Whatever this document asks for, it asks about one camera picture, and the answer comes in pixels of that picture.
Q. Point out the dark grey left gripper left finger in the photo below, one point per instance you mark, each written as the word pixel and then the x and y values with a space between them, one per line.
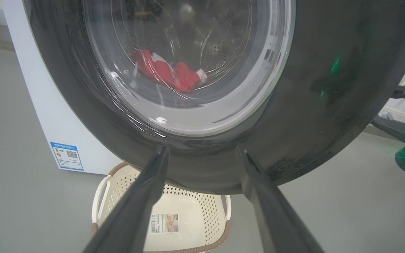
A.
pixel 132 218

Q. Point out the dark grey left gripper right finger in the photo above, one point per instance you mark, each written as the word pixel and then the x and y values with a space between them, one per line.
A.
pixel 276 221

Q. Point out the black round washing machine door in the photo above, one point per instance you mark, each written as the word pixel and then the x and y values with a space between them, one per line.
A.
pixel 329 123

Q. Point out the red and white garment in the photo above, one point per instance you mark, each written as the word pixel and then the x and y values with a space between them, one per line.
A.
pixel 183 77

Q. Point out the white basket label sticker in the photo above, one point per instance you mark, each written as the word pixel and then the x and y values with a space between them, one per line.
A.
pixel 164 223

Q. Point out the cream perforated laundry basket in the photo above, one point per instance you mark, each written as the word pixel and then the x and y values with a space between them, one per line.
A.
pixel 204 211

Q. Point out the white washing machine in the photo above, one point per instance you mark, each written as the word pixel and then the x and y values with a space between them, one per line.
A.
pixel 47 105

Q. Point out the blue energy label sticker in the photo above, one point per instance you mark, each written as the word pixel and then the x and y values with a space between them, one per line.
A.
pixel 67 156

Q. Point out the perforated steel drum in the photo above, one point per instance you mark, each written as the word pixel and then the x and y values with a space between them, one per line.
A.
pixel 223 45

